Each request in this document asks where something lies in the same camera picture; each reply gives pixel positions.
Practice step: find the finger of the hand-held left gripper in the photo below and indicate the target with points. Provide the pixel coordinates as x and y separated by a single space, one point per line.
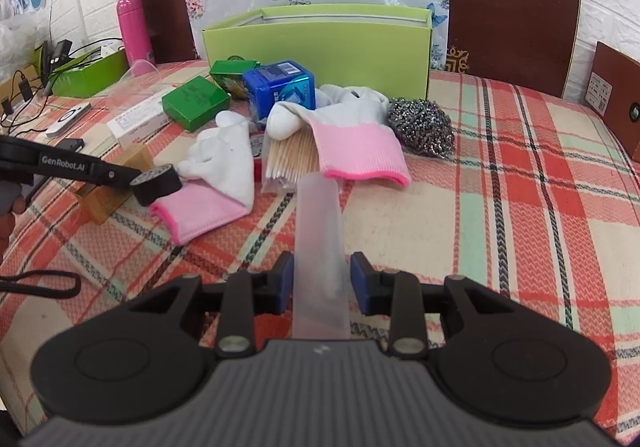
115 173

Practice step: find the black tape roll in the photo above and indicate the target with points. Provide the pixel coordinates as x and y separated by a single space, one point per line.
160 187

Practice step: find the long white box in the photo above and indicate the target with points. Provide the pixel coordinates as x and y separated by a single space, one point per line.
137 122

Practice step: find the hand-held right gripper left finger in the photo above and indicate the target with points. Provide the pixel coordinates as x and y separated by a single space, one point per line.
283 282

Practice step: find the frosted plastic strip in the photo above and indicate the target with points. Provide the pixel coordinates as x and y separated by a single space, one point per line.
320 237

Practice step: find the red label packet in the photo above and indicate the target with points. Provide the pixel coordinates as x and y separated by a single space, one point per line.
257 154

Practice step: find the small black object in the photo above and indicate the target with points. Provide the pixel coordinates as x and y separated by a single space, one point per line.
70 144

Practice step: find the steel wool scrubber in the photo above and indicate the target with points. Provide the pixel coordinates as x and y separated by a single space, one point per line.
420 127

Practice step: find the brown cardboard box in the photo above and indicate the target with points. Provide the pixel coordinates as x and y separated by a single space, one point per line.
612 92

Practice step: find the black charger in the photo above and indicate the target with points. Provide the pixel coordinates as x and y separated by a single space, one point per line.
59 52

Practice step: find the clear plastic container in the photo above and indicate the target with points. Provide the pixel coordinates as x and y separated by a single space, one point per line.
135 87

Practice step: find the white flat device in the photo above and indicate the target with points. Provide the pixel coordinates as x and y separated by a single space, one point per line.
67 119

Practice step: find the white plastic bag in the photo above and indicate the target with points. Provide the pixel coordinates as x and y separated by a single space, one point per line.
12 39

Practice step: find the plaid blanket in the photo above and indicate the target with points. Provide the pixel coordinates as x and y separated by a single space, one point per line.
500 207

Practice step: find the blue box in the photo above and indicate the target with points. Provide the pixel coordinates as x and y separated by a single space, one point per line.
277 87

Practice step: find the person's left hand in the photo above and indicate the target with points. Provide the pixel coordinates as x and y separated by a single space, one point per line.
15 206

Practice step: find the dark green box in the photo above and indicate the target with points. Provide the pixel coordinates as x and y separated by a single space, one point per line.
196 102

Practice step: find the small green printed box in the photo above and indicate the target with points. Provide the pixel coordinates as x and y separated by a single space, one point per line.
227 74

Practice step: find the wooden block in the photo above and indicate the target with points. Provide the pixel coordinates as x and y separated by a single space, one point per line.
100 203

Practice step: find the light green cardboard box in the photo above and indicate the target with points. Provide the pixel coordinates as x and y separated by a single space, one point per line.
325 47

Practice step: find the pink thermos bottle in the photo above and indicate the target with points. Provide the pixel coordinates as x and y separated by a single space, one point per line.
134 32

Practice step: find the toothpick pack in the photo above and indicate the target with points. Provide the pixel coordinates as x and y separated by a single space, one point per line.
292 157

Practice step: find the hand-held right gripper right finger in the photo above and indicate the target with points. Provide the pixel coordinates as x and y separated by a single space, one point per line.
361 282

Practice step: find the brown wooden headboard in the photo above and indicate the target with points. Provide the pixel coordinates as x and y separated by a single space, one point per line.
510 2

